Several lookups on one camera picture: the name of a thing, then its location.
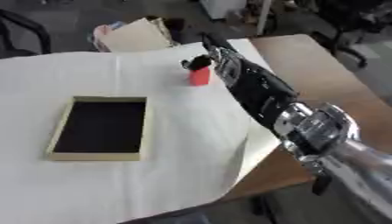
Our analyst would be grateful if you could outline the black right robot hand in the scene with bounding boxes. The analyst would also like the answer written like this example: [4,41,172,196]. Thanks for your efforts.
[178,31,302,138]

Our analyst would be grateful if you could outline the tan box with black inside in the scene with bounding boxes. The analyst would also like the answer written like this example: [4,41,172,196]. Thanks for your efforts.
[44,95,155,162]

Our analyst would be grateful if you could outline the red block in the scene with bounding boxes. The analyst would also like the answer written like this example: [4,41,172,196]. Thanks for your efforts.
[188,66,214,88]

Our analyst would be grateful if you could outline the white cabinet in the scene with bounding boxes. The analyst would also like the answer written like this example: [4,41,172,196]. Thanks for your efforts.
[197,0,250,21]

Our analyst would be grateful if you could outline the black office chair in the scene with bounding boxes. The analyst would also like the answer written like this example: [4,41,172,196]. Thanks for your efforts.
[309,0,392,70]

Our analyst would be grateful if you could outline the white post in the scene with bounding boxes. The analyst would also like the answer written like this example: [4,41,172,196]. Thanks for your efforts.
[254,0,276,37]

